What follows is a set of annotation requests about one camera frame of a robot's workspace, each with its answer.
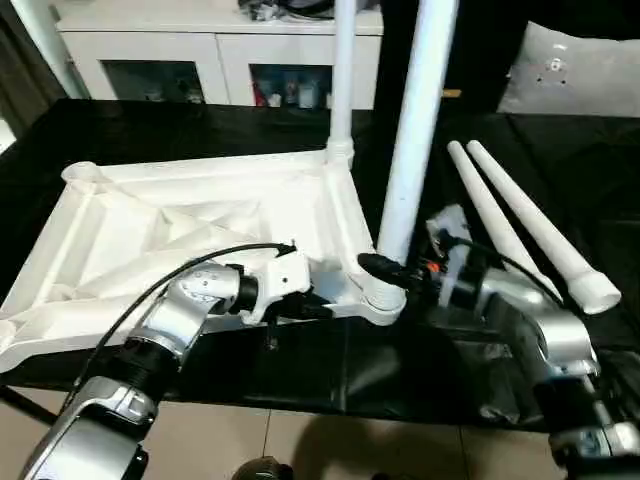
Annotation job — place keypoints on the white glass-door cabinet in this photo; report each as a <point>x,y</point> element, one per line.
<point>180,45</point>

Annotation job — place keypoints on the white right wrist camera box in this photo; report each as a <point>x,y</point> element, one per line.
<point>450,235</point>

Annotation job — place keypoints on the grey curtain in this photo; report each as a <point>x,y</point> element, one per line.
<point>30,55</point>

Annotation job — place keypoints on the dark round kitchen appliance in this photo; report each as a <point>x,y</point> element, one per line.
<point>310,6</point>

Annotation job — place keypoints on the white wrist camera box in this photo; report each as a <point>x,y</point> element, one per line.
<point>450,235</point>
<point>275,280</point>

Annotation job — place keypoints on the black metal floor bar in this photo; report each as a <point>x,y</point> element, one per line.
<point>15,402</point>

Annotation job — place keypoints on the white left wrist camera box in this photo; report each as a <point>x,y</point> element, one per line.
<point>275,280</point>

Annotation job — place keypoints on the black cabinet with yellow label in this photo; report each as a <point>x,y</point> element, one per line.
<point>480,50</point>

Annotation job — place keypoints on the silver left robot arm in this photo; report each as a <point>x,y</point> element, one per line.
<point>150,350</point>

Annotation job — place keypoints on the white plastic table top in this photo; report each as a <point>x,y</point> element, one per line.
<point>150,230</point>

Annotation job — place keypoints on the black work mat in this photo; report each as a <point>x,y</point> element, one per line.
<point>570,170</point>

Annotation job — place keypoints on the grey white pillow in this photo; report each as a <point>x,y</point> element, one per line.
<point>575,70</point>

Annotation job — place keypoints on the white plastic table leg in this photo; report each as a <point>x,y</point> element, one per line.
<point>540,230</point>
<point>415,130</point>
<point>343,80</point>
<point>490,215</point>

